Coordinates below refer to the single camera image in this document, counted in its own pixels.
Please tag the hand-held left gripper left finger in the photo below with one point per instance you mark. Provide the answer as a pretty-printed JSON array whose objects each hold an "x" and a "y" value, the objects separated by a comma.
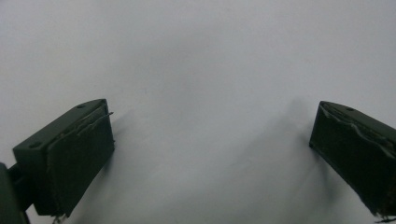
[{"x": 68, "y": 161}]

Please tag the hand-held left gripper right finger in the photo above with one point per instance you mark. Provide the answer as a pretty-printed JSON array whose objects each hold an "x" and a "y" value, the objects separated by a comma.
[{"x": 358, "y": 155}]

